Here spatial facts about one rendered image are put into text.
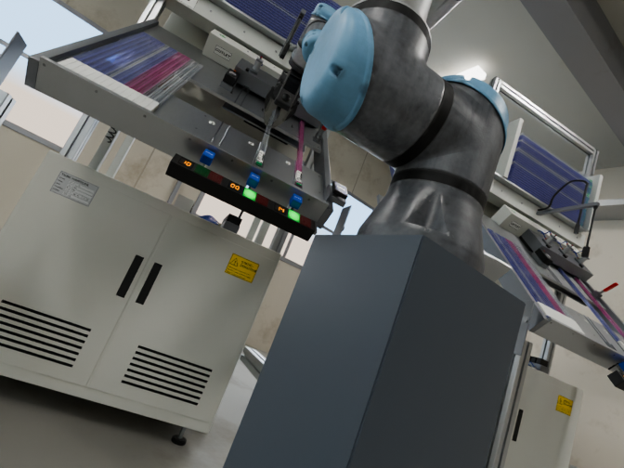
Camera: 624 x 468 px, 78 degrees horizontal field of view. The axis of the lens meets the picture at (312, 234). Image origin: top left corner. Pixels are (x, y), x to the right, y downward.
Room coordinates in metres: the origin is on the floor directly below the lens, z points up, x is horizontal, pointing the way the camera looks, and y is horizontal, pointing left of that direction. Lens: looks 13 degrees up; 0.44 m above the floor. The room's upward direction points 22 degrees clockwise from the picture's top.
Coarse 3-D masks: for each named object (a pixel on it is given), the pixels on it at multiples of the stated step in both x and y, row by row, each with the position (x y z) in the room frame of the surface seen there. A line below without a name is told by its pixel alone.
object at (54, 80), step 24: (48, 72) 0.72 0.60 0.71; (72, 72) 0.71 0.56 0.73; (48, 96) 0.75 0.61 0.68; (72, 96) 0.75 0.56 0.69; (96, 96) 0.74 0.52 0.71; (120, 96) 0.74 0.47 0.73; (120, 120) 0.78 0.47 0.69; (144, 120) 0.77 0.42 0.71; (168, 120) 0.78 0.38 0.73; (168, 144) 0.81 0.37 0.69; (192, 144) 0.80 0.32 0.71; (216, 168) 0.84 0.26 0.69; (240, 168) 0.84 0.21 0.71; (264, 192) 0.88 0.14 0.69; (288, 192) 0.87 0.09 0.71; (312, 216) 0.92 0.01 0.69
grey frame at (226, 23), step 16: (160, 0) 1.19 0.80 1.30; (176, 0) 1.18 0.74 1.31; (208, 0) 1.20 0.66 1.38; (144, 16) 1.18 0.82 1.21; (192, 16) 1.22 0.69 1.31; (208, 16) 1.21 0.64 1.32; (224, 16) 1.22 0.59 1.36; (208, 32) 1.28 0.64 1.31; (224, 32) 1.25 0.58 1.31; (240, 32) 1.24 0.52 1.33; (256, 32) 1.26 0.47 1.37; (256, 48) 1.26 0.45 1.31; (272, 48) 1.28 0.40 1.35; (288, 64) 1.30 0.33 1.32; (0, 96) 0.71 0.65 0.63; (0, 112) 0.72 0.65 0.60; (80, 128) 1.18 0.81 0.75; (80, 144) 1.19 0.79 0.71; (288, 208) 1.40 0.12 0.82; (272, 240) 1.42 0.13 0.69
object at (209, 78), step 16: (160, 32) 1.16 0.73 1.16; (176, 48) 1.14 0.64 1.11; (192, 48) 1.21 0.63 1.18; (208, 64) 1.18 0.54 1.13; (192, 80) 1.04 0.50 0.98; (208, 80) 1.09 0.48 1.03; (224, 96) 1.07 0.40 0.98; (240, 96) 1.14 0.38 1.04; (256, 96) 1.21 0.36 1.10; (240, 112) 1.16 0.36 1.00; (256, 112) 1.11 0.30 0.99; (272, 128) 1.20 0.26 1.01; (288, 128) 1.15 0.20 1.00; (304, 144) 1.15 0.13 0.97; (320, 144) 1.20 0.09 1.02
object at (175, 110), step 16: (160, 112) 0.82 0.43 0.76; (176, 112) 0.86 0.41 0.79; (192, 112) 0.90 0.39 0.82; (192, 128) 0.85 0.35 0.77; (208, 128) 0.89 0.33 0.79; (224, 128) 0.93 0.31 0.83; (224, 144) 0.88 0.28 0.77; (240, 144) 0.92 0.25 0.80; (256, 144) 0.96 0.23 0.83; (272, 160) 0.95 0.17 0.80; (288, 160) 0.99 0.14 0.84; (288, 176) 0.93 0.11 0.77; (304, 176) 0.97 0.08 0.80; (320, 176) 1.03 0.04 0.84; (320, 192) 0.96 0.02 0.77
